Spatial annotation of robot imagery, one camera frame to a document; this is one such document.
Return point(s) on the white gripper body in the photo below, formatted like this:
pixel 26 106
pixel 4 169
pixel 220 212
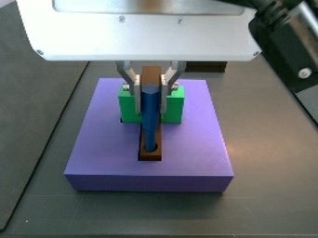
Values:
pixel 194 30

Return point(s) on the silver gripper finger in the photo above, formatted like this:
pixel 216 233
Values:
pixel 133 80
pixel 167 81

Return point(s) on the blue peg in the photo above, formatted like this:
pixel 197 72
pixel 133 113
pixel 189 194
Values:
pixel 150 114

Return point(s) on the purple base board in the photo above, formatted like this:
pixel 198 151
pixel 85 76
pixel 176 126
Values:
pixel 194 166

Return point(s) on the green block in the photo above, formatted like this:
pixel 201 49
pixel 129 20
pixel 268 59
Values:
pixel 173 116

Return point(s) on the dark grey bracket block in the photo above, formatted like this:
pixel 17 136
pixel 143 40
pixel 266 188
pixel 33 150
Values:
pixel 206 66

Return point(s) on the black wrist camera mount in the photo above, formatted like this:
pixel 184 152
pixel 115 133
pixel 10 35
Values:
pixel 285 30

